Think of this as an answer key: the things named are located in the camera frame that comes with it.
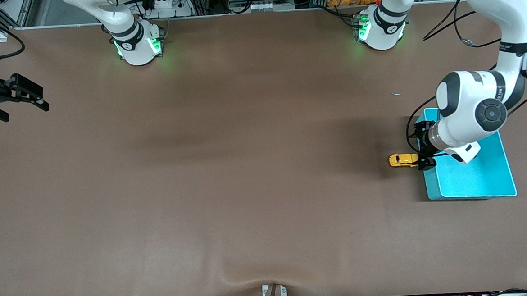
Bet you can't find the yellow beetle toy car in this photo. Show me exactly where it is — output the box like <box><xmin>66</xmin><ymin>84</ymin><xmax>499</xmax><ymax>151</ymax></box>
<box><xmin>388</xmin><ymin>153</ymin><xmax>420</xmax><ymax>169</ymax></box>

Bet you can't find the teal plastic bin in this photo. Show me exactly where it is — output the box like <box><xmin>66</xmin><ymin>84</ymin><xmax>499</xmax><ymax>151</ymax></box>
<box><xmin>413</xmin><ymin>103</ymin><xmax>518</xmax><ymax>203</ymax></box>

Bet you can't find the brown table mat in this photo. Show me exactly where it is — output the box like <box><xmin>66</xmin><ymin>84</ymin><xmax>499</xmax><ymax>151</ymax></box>
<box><xmin>0</xmin><ymin>0</ymin><xmax>527</xmax><ymax>296</ymax></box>

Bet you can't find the white power strip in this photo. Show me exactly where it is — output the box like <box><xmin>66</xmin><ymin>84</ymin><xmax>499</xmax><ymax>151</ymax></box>
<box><xmin>141</xmin><ymin>0</ymin><xmax>194</xmax><ymax>19</ymax></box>

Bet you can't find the white terminal block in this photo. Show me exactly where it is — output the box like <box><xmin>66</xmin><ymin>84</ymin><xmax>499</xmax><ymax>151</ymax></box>
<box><xmin>250</xmin><ymin>0</ymin><xmax>295</xmax><ymax>12</ymax></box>

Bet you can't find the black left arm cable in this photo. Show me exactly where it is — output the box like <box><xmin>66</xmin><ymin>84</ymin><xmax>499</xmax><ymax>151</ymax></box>
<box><xmin>399</xmin><ymin>0</ymin><xmax>527</xmax><ymax>159</ymax></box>

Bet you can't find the aluminium frame profile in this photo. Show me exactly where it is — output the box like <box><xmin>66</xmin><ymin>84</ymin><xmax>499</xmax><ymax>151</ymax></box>
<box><xmin>0</xmin><ymin>0</ymin><xmax>37</xmax><ymax>32</ymax></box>

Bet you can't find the grey metal clamp bracket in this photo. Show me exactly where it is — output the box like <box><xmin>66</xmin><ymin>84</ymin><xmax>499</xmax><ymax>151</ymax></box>
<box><xmin>261</xmin><ymin>283</ymin><xmax>288</xmax><ymax>296</ymax></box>

